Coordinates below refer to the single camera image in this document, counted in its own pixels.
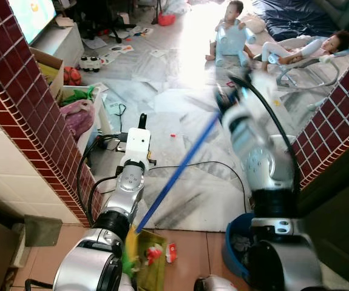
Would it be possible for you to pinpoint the blue-handled yellow green broom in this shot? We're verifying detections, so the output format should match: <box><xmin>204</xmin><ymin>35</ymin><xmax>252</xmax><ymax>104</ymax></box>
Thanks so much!
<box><xmin>121</xmin><ymin>113</ymin><xmax>222</xmax><ymax>277</ymax></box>

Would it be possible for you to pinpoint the pale blue ride-on toy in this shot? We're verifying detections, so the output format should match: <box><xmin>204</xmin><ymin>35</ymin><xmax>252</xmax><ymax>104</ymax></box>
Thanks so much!
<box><xmin>214</xmin><ymin>26</ymin><xmax>257</xmax><ymax>67</ymax></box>

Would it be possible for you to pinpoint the grey baby bouncer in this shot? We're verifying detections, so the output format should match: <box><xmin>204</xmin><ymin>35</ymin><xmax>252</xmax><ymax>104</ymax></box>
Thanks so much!
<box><xmin>264</xmin><ymin>38</ymin><xmax>347</xmax><ymax>92</ymax></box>

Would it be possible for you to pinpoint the seated small child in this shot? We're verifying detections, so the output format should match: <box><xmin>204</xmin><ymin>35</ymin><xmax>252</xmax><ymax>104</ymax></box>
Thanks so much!
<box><xmin>206</xmin><ymin>0</ymin><xmax>255</xmax><ymax>62</ymax></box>

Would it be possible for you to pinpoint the reclining child in white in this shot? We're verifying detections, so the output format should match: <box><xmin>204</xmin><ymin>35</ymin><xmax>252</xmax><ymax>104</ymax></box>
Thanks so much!
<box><xmin>260</xmin><ymin>30</ymin><xmax>349</xmax><ymax>65</ymax></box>

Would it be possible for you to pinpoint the red plastic bowl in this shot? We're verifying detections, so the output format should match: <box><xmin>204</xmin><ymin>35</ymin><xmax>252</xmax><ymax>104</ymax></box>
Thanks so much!
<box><xmin>157</xmin><ymin>12</ymin><xmax>177</xmax><ymax>27</ymax></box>

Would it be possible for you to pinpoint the dark blue mattress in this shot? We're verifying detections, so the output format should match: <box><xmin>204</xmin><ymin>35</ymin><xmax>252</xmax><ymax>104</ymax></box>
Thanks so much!
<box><xmin>252</xmin><ymin>0</ymin><xmax>346</xmax><ymax>41</ymax></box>

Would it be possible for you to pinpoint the white storage bin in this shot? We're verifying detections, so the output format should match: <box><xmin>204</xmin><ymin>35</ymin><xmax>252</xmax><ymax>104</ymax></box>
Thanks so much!
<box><xmin>58</xmin><ymin>84</ymin><xmax>112</xmax><ymax>153</ymax></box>

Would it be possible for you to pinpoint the white toy truck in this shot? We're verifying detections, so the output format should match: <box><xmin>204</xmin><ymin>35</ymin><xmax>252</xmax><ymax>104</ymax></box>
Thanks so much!
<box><xmin>78</xmin><ymin>55</ymin><xmax>103</xmax><ymax>74</ymax></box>

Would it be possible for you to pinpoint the blue plastic bucket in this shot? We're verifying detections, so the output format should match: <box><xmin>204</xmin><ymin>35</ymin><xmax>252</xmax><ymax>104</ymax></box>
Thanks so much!
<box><xmin>223</xmin><ymin>212</ymin><xmax>255</xmax><ymax>283</ymax></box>

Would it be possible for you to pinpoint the green plush toy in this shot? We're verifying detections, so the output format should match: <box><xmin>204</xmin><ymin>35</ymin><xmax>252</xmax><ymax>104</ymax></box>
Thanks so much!
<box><xmin>64</xmin><ymin>85</ymin><xmax>97</xmax><ymax>104</ymax></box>

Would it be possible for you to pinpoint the black office chair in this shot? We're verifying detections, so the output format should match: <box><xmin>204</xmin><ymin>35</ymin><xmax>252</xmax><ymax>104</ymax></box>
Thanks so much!
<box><xmin>76</xmin><ymin>0</ymin><xmax>134</xmax><ymax>44</ymax></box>

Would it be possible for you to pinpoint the pink cloth bundle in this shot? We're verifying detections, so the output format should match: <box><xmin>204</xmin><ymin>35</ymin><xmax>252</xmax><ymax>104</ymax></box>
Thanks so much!
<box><xmin>61</xmin><ymin>99</ymin><xmax>97</xmax><ymax>139</ymax></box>

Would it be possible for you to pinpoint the red ball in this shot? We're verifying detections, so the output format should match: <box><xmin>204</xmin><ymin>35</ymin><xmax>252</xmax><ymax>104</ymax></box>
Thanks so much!
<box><xmin>63</xmin><ymin>65</ymin><xmax>83</xmax><ymax>86</ymax></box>

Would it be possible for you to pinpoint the red and white packet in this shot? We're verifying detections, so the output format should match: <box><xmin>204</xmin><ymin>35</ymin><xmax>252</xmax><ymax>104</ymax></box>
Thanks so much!
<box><xmin>166</xmin><ymin>243</ymin><xmax>178</xmax><ymax>263</ymax></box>

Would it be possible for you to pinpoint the red crumpled wrapper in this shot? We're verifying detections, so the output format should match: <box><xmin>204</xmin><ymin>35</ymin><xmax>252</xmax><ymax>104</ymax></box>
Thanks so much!
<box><xmin>146</xmin><ymin>245</ymin><xmax>164</xmax><ymax>266</ymax></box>

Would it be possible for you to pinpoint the white television stand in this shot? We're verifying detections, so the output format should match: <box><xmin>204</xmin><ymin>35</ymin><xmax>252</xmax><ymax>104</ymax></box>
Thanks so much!
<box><xmin>31</xmin><ymin>23</ymin><xmax>86</xmax><ymax>69</ymax></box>

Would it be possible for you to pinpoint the brown cardboard box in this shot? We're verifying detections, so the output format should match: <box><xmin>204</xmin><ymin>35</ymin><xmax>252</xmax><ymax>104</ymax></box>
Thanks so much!
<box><xmin>31</xmin><ymin>47</ymin><xmax>66</xmax><ymax>99</ymax></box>

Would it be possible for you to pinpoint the flat screen television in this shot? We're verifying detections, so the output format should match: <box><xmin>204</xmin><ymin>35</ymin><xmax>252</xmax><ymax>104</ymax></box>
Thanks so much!
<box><xmin>7</xmin><ymin>0</ymin><xmax>59</xmax><ymax>44</ymax></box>

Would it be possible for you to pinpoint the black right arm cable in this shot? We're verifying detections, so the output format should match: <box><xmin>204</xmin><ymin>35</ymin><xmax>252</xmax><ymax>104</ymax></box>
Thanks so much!
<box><xmin>227</xmin><ymin>74</ymin><xmax>302</xmax><ymax>190</ymax></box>

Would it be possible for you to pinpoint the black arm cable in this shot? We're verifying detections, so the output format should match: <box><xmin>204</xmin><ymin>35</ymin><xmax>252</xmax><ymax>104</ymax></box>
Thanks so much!
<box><xmin>75</xmin><ymin>134</ymin><xmax>130</xmax><ymax>222</ymax></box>
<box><xmin>227</xmin><ymin>74</ymin><xmax>302</xmax><ymax>190</ymax></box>

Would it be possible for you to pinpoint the thin black floor cable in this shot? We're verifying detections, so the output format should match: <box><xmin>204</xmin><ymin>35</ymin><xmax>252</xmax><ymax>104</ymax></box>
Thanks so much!
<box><xmin>147</xmin><ymin>159</ymin><xmax>249</xmax><ymax>210</ymax></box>

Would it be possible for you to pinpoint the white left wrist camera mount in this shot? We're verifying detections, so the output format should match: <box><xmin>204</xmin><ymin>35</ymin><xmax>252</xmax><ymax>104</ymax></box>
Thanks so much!
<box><xmin>127</xmin><ymin>128</ymin><xmax>151</xmax><ymax>162</ymax></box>

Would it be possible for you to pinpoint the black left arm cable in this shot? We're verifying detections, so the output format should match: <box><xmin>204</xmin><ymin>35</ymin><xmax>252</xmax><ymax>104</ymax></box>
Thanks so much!
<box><xmin>75</xmin><ymin>134</ymin><xmax>130</xmax><ymax>222</ymax></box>

